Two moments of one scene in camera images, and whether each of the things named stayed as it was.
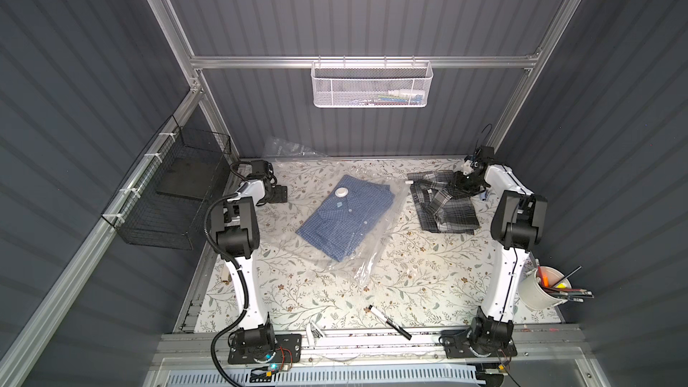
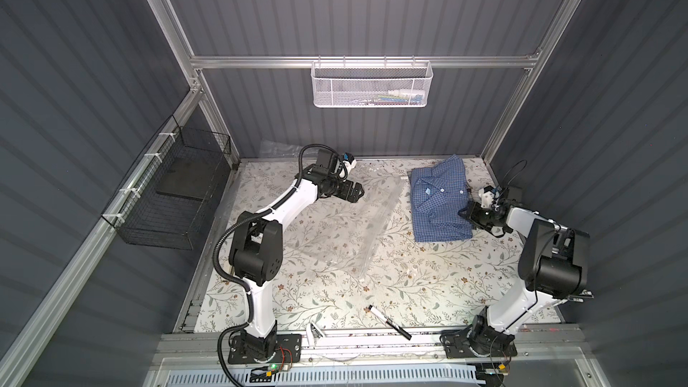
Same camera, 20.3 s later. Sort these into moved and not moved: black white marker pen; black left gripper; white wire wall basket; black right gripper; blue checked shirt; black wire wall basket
Moved: black left gripper; blue checked shirt; black right gripper
Not moved: black white marker pen; white wire wall basket; black wire wall basket
